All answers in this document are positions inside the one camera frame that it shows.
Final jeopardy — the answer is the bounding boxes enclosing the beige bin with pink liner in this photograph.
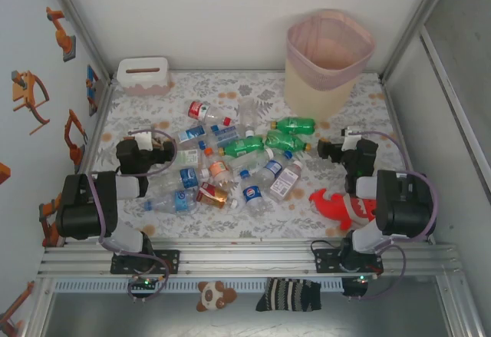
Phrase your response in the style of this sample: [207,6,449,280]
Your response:
[284,8,376,121]

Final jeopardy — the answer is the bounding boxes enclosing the tea bottle red yellow label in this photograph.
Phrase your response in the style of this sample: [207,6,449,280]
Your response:
[195,182,239,210]

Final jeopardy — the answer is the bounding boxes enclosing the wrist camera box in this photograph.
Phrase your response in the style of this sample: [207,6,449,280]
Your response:
[136,131,163,150]
[341,126,364,152]

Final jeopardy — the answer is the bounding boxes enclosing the clear crushed bottle white cap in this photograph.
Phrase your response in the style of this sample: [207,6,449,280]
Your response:
[228,148,275,175]

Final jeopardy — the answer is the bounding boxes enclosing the black white striped sock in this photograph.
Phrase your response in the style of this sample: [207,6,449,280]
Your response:
[255,277,322,312]

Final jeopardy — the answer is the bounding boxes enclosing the large clear bottle blue label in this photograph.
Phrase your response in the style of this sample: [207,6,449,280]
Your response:
[143,190,199,215]

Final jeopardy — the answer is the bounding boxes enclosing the blue orange wall sticker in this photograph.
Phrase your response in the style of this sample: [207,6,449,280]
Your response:
[84,64,101,117]

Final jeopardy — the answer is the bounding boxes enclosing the clear bottle red label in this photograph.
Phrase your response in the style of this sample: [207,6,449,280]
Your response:
[186,100,232,126]

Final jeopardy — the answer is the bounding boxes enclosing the white slotted cable tray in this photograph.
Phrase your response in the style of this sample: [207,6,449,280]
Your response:
[53,278,344,294]

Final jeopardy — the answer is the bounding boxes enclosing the clear bottle pepsi label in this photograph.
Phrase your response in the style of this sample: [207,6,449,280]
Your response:
[239,170,272,217]

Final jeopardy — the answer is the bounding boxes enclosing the green bottle yellow cap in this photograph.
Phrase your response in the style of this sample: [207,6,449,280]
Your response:
[265,130,312,153]
[270,117,318,134]

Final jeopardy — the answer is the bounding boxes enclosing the clear unlabelled bottle white cap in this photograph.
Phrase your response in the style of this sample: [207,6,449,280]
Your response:
[236,97,258,139]

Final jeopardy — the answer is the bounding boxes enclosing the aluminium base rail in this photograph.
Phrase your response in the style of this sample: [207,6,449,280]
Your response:
[37,238,463,278]

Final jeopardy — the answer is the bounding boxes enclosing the red shark plush toy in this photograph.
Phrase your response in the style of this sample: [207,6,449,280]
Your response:
[308,188,379,231]

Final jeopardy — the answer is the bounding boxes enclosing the small clear bottle blue label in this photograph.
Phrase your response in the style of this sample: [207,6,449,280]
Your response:
[248,150,295,184]

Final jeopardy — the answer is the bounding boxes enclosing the clear bottle orange label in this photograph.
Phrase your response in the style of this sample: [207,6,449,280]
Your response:
[203,147,235,184]

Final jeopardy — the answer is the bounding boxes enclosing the clear bottle dark blue label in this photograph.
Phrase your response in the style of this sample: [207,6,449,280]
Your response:
[151,167,211,194]

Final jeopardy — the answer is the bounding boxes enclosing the clear bottle blue white label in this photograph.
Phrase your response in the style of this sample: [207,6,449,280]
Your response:
[209,123,241,139]
[197,136,231,150]

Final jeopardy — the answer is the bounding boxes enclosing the floral table mat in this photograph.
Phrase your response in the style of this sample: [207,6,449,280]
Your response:
[82,70,437,240]

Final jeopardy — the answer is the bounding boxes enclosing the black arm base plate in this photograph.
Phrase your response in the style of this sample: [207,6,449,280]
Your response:
[110,249,181,276]
[314,248,384,276]

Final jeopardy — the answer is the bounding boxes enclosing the white tissue box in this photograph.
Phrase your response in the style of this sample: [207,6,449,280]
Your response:
[116,56,173,97]

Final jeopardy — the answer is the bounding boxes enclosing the clear bottle light blue label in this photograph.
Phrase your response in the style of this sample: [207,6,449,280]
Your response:
[174,124,208,145]

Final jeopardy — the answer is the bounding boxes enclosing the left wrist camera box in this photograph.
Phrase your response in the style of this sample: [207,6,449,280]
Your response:
[136,131,163,150]

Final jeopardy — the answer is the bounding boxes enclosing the green circuit board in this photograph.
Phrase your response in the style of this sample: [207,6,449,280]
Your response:
[128,276,160,292]
[342,275,370,296]

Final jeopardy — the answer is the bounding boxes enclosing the brown white panda plush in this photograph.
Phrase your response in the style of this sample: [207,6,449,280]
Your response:
[196,280,238,312]

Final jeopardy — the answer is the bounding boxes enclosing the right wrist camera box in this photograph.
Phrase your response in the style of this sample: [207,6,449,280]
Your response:
[341,126,364,152]

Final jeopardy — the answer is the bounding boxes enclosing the orange claw wall sticker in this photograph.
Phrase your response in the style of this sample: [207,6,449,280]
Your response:
[10,70,51,136]

